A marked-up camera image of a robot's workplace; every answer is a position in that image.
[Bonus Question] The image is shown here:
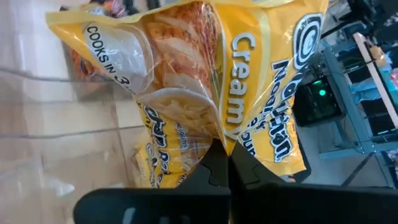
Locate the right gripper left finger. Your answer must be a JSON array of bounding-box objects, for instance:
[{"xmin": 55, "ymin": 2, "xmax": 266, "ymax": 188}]
[{"xmin": 73, "ymin": 138, "xmax": 231, "ymax": 224}]

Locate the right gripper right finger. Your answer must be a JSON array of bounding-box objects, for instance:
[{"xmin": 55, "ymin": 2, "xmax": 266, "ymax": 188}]
[{"xmin": 228, "ymin": 141, "xmax": 398, "ymax": 224}]

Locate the yellow Maruchan noodle packet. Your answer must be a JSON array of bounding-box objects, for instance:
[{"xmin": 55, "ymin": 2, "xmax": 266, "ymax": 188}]
[
  {"xmin": 45, "ymin": 0, "xmax": 330, "ymax": 177},
  {"xmin": 132, "ymin": 99, "xmax": 218, "ymax": 189}
]

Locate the grey metal rack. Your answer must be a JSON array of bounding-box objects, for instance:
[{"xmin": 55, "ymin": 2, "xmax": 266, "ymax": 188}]
[{"xmin": 320, "ymin": 46, "xmax": 398, "ymax": 156}]

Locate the black box with green light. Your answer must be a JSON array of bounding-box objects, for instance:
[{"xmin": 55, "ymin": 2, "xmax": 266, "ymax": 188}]
[{"xmin": 292, "ymin": 76, "xmax": 343, "ymax": 127}]

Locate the clear plastic bin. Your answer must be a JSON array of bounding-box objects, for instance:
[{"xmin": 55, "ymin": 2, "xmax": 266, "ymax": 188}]
[
  {"xmin": 0, "ymin": 0, "xmax": 144, "ymax": 103},
  {"xmin": 0, "ymin": 67, "xmax": 224, "ymax": 224}
]

